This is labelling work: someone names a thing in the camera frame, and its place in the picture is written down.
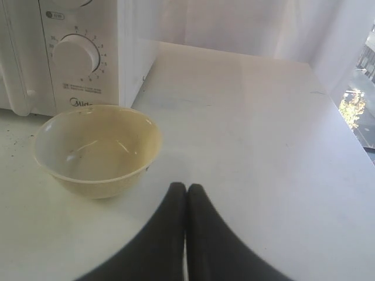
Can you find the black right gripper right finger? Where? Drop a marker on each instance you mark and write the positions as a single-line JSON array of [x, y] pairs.
[[214, 251]]

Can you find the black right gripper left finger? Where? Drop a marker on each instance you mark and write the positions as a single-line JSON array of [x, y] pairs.
[[156, 252]]

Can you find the cream yellow bowl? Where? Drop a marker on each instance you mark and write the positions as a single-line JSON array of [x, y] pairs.
[[97, 151]]

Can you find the white microwave door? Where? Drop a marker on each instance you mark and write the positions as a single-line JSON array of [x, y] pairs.
[[11, 72]]

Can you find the white microwave oven body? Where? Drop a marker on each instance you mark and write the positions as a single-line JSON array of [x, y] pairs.
[[126, 34]]

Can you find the lower white control knob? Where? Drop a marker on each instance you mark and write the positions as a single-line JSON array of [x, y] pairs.
[[76, 56]]

